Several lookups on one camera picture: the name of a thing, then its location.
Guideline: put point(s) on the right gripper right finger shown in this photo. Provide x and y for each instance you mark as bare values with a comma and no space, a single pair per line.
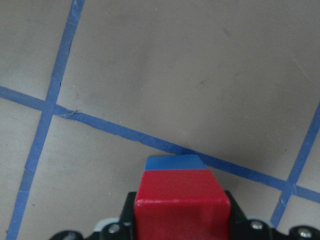
238,222

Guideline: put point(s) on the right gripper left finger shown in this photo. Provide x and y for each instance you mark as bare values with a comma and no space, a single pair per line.
127,216

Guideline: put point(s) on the red wooden block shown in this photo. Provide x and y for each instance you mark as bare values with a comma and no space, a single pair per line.
181,205

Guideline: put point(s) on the blue wooden block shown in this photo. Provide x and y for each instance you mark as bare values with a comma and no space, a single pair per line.
174,162

